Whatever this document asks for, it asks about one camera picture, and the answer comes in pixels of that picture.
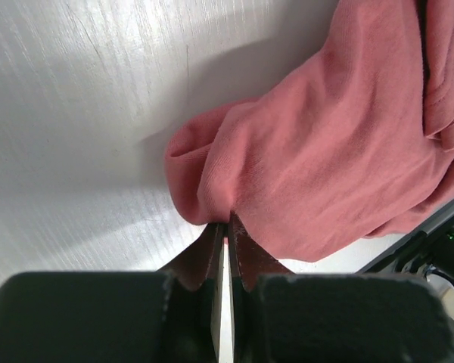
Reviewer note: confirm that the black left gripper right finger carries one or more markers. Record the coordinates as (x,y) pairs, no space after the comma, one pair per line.
(281,316)

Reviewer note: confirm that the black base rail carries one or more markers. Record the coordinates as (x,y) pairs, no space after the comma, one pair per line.
(427,250)

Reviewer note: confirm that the pink t shirt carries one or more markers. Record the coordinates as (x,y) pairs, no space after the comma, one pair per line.
(356,142)

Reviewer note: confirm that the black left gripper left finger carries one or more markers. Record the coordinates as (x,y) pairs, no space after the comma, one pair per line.
(115,316)

